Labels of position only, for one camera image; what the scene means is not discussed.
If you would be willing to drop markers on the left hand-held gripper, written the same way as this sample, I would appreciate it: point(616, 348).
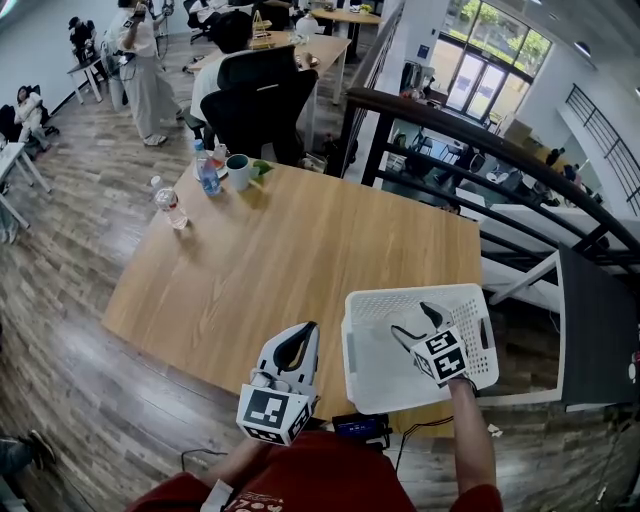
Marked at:
point(270, 410)

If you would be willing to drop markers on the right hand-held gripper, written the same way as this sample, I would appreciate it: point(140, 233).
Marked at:
point(442, 357)

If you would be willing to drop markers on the white perforated plastic basket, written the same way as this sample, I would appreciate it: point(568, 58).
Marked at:
point(380, 380)

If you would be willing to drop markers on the person's right forearm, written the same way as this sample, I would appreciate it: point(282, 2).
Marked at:
point(470, 440)

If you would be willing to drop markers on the person's left forearm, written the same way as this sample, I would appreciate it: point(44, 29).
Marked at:
point(240, 465)

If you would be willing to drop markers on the black waist device with screen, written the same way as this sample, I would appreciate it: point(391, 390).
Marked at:
point(357, 427)

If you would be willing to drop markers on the person's red shirt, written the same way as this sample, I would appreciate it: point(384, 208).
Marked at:
point(325, 475)

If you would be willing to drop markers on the dark grey table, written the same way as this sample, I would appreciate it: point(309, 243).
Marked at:
point(595, 330)

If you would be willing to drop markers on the white mug teal inside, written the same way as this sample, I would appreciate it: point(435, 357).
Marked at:
point(239, 175)

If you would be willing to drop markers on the red label water bottle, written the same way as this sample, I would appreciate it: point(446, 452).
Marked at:
point(172, 207)

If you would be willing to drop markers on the blue label water bottle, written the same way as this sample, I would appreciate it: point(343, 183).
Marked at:
point(209, 175)

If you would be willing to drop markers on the watermelon slice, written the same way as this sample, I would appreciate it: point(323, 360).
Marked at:
point(219, 159)

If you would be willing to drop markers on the black metal railing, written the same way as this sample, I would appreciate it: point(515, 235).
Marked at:
point(365, 100)

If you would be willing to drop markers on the black office chair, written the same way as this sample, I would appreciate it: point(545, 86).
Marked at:
point(260, 110)

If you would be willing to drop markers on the black balcony railing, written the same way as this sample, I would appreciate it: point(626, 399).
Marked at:
point(607, 131)

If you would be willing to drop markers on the wooden office desk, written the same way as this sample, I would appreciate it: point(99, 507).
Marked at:
point(325, 50)

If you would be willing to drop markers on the round wooden table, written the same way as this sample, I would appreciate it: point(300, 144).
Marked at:
point(350, 17)

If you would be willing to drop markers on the black pendant lamp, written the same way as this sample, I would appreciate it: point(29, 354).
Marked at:
point(583, 49)

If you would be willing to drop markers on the yellow flowers white pot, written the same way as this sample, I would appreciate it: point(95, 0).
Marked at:
point(366, 8)

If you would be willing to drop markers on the white vase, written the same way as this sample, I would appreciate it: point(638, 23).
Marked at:
point(306, 25)

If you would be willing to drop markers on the white desk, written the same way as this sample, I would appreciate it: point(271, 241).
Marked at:
point(12, 155)

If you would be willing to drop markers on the grey office desk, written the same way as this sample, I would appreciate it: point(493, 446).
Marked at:
point(82, 65)

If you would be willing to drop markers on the large glass window wall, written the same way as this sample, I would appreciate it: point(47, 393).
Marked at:
point(480, 80)

